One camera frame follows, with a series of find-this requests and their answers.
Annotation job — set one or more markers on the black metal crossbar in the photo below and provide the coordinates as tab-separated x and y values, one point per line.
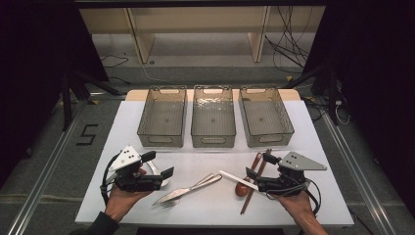
195	3

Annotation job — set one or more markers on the person's left hand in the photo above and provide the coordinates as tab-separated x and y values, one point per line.
122	202

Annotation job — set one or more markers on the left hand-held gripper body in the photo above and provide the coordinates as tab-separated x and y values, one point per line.
125	158

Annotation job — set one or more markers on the white table cover sheet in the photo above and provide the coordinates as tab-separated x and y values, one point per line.
208	215

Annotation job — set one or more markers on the dark curtain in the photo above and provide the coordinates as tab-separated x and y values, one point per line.
26	65
375	81

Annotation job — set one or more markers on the beige wooden desk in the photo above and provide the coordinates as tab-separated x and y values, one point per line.
202	19

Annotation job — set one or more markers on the brown wooden spoon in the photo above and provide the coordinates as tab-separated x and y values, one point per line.
241	190

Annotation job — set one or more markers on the person's right hand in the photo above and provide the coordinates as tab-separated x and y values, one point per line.
298	205

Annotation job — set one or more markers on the brown wooden chopstick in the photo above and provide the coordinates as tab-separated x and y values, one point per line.
262	168
247	203

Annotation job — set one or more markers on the aluminium floor rail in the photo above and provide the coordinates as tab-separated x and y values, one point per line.
49	169
354	169

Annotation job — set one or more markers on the steel table knife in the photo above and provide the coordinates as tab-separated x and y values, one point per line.
176	194

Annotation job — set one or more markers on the black tripod stand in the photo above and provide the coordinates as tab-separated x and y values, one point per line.
67	107
333	104

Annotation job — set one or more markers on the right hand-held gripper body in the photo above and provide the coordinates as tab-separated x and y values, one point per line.
300	163

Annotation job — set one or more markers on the smoky clear plastic bin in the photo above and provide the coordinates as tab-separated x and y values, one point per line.
264	117
213	119
163	117

